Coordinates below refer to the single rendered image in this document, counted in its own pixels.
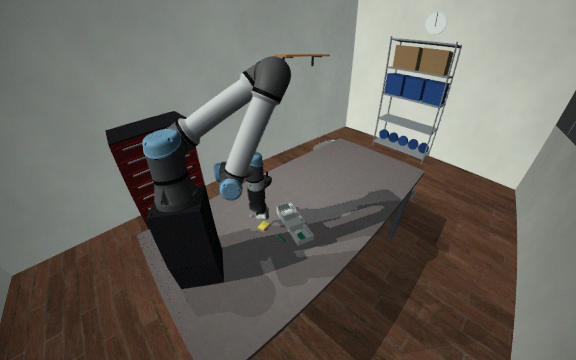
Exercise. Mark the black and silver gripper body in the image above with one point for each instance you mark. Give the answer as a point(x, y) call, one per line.
point(257, 195)

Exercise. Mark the yellow block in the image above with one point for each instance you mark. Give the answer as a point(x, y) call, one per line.
point(263, 226)

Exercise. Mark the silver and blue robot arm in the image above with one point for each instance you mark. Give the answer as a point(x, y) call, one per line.
point(165, 154)

